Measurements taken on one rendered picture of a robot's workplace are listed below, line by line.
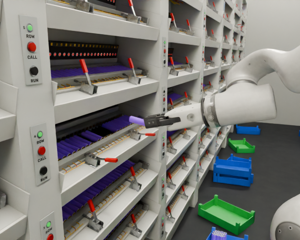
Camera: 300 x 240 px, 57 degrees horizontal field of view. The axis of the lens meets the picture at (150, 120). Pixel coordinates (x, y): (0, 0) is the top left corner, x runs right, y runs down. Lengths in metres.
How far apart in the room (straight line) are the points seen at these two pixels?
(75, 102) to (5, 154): 0.19
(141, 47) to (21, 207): 0.77
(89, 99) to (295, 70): 0.46
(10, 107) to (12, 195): 0.18
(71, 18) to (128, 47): 0.54
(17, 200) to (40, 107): 0.18
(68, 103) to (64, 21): 0.18
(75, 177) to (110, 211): 0.27
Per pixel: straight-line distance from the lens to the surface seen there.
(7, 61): 0.54
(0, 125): 0.54
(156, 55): 1.13
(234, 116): 0.68
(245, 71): 0.72
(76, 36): 1.00
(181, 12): 1.85
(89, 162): 0.79
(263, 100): 0.67
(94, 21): 0.74
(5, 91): 0.55
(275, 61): 0.64
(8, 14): 0.55
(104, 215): 0.94
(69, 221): 0.87
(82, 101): 0.69
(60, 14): 0.65
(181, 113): 0.70
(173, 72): 1.37
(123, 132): 0.98
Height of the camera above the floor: 1.06
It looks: 13 degrees down
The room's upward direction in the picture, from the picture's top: straight up
